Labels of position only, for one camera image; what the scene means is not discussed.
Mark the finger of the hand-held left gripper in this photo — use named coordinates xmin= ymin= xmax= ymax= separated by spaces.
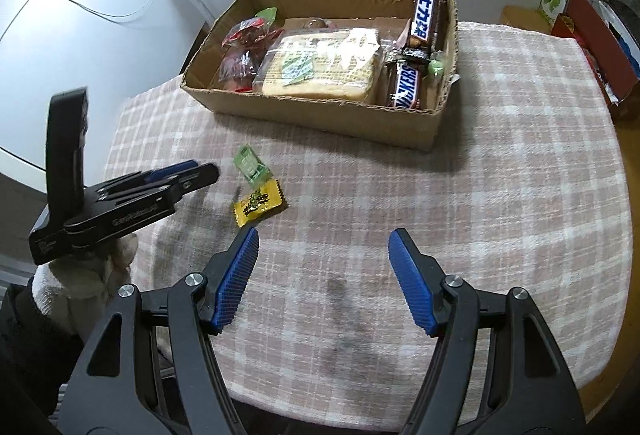
xmin=107 ymin=164 xmax=221 ymax=205
xmin=101 ymin=159 xmax=199 ymax=194

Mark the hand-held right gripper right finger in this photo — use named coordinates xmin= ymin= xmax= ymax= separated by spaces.
xmin=389 ymin=228 xmax=586 ymax=435

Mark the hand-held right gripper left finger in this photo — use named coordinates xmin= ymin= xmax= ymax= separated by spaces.
xmin=52 ymin=225 xmax=260 ymax=435

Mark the yellow candy packet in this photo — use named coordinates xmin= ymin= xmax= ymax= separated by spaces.
xmin=233 ymin=180 xmax=289 ymax=228

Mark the clear red snack packet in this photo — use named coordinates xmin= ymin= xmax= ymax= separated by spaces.
xmin=217 ymin=22 xmax=285 ymax=94

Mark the cardboard box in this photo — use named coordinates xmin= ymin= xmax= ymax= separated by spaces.
xmin=181 ymin=0 xmax=459 ymax=151

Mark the bread packet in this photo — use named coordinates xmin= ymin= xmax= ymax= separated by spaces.
xmin=252 ymin=28 xmax=387 ymax=104

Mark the red green candy packet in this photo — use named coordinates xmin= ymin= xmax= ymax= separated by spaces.
xmin=234 ymin=6 xmax=279 ymax=35

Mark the brown chocolate bar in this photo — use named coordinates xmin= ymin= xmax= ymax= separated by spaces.
xmin=382 ymin=56 xmax=432 ymax=110
xmin=402 ymin=0 xmax=447 ymax=52

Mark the person's left forearm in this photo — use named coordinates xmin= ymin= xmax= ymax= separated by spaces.
xmin=0 ymin=282 xmax=87 ymax=421

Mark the person's left hand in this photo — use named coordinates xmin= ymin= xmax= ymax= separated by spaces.
xmin=27 ymin=235 xmax=140 ymax=317

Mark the checked tablecloth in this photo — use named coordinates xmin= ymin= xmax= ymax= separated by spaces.
xmin=102 ymin=21 xmax=629 ymax=407

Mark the red box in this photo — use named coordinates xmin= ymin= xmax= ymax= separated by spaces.
xmin=550 ymin=0 xmax=640 ymax=103

